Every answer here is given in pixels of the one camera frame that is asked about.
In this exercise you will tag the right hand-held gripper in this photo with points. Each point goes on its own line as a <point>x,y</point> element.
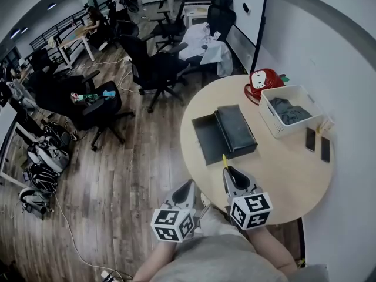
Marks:
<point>252,207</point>

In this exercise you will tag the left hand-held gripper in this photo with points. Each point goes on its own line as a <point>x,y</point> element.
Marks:
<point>169,220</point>

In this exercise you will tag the yellow pen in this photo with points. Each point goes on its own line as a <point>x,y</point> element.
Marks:
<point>224,159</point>

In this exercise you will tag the black box tray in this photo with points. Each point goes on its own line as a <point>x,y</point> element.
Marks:
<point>207,137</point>

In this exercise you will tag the person's right forearm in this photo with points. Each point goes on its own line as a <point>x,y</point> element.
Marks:
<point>270,248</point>

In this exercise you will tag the person's left forearm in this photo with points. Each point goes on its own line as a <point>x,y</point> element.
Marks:
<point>157,260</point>

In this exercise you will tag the black box lid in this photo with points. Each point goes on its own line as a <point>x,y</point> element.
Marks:
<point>236,131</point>

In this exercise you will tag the person's light trousers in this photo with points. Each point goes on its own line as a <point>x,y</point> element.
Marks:
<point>216,223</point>

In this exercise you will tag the white perforated plastic basket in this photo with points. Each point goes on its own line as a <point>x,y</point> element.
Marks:
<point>274,123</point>

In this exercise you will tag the person's grey shirt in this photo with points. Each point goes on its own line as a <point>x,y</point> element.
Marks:
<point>217,260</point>

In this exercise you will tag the black smartphone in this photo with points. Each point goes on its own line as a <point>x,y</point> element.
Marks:
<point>310,140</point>
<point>325,149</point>

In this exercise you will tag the grey cloth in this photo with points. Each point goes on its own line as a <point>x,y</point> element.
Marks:
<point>289,112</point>

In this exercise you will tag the white power strip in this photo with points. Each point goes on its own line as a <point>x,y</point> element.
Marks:
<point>110,276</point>

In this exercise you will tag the small white packet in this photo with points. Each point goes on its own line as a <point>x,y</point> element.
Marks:
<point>325,124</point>

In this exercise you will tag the red and white bag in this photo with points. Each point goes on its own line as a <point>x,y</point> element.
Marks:
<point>264,82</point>

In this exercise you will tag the small green object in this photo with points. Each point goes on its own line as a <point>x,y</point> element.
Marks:
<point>284,78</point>

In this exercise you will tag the blue cloth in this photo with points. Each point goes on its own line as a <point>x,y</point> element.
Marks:
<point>109,93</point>

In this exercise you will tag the black white striped bag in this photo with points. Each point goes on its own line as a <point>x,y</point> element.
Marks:
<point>42,176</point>

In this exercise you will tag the black bag with white trim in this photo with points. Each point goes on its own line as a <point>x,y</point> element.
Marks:
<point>57,131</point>

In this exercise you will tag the pile of white clothes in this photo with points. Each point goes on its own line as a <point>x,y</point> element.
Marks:
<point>196,41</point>

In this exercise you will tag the black mesh office chair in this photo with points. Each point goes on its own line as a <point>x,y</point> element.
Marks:
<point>221,13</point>

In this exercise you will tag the white cabinet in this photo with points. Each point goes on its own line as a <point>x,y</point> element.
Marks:
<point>196,12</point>

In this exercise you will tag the white desk with wooden top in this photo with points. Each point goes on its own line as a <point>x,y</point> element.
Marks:
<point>73,40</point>

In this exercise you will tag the black metal railing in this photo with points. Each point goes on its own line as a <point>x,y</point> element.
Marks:
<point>58,28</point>

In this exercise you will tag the black wall device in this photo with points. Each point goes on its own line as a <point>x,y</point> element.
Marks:
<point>247,7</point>

